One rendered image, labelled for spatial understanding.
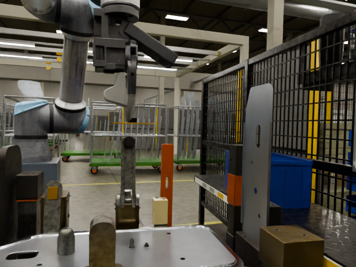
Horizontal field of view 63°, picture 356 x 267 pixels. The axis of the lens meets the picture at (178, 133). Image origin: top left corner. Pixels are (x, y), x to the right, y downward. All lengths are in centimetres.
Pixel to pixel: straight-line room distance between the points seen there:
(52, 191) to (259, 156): 48
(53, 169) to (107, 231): 75
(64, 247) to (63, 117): 68
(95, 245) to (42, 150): 81
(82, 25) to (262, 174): 76
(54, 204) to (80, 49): 57
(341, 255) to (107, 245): 40
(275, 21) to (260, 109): 812
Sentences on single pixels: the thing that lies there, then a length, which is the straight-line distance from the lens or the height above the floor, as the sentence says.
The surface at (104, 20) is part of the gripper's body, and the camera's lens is 61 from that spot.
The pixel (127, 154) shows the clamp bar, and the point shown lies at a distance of 76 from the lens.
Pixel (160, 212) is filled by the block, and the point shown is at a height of 103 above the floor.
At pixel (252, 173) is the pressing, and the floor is 115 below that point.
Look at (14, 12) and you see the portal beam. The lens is 693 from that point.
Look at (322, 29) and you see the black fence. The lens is 99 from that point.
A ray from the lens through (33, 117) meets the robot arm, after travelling 120.
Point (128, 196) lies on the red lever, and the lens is 76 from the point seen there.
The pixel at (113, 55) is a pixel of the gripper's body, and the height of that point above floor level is 138.
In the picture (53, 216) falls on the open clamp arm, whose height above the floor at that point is 103.
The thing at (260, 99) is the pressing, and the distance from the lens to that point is 66.
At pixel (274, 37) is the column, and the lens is 859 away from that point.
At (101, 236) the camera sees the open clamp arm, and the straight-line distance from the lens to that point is 44.
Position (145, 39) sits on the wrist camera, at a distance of 60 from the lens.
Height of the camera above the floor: 125
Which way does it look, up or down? 2 degrees down
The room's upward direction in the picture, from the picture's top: 1 degrees clockwise
